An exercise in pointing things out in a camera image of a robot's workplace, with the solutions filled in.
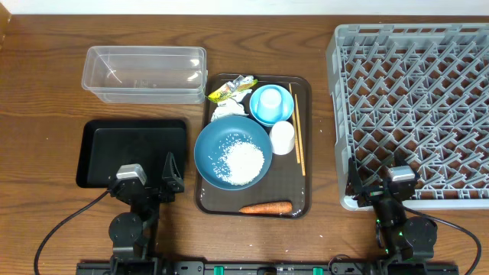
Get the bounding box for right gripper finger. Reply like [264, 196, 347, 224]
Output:
[345, 158, 362, 196]
[393, 150, 409, 167]

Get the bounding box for dark blue plate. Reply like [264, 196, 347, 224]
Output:
[194, 116, 272, 191]

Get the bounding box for pile of white rice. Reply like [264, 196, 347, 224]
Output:
[209, 134, 264, 186]

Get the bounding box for orange carrot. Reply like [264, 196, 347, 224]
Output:
[239, 202, 293, 215]

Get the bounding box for white tissue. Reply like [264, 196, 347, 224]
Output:
[211, 89, 252, 121]

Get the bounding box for yellow foil snack wrapper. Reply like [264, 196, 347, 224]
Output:
[207, 75, 258, 103]

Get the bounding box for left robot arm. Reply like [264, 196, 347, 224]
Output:
[108, 152, 184, 274]

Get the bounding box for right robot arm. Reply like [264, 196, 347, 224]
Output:
[347, 154, 438, 274]

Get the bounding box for grey dishwasher rack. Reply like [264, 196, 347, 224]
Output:
[325, 23, 488, 211]

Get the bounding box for black rectangular tray bin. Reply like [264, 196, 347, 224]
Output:
[76, 119, 187, 188]

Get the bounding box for wooden chopstick right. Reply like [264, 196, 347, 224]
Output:
[294, 94, 306, 176]

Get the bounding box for wooden chopstick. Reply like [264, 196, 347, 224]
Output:
[288, 82, 301, 164]
[294, 94, 306, 176]

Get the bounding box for brown serving tray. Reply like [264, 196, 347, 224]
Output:
[196, 75, 312, 218]

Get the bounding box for white pink cup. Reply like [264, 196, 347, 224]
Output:
[269, 121, 295, 155]

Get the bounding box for light blue bowl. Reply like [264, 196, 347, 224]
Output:
[249, 85, 293, 127]

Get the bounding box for light blue cup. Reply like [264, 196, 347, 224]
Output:
[257, 89, 282, 123]

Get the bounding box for clear plastic bin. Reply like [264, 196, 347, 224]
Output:
[81, 46, 208, 104]

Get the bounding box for wooden chopstick left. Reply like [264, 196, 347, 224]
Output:
[288, 82, 301, 164]

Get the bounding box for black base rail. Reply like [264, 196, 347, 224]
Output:
[76, 261, 459, 275]

